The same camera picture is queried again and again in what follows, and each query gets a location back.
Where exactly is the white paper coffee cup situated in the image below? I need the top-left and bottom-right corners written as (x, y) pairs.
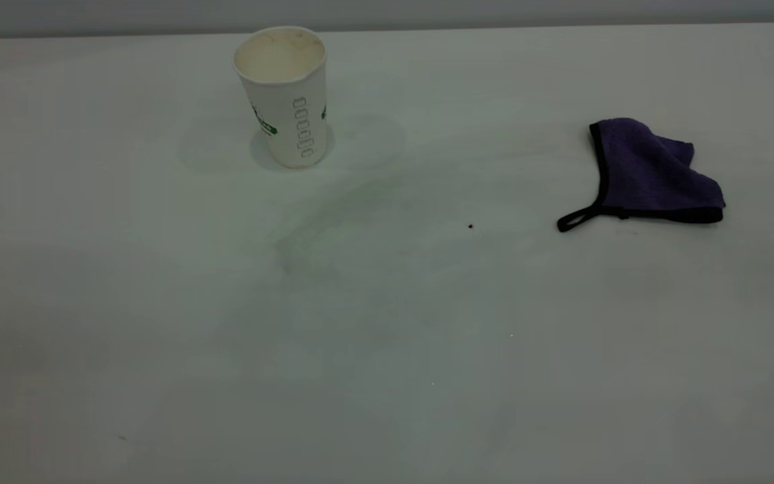
top-left (232, 26), bottom-right (329, 169)

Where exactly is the purple cloth with black trim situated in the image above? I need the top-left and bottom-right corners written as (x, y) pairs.
top-left (556, 118), bottom-right (726, 234)

